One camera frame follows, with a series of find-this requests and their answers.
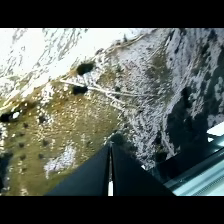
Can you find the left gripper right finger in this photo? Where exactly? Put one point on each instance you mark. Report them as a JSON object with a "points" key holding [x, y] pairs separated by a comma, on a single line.
{"points": [[133, 181]]}

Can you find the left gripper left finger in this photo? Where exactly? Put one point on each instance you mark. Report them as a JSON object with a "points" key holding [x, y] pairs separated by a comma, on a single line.
{"points": [[90, 180]]}

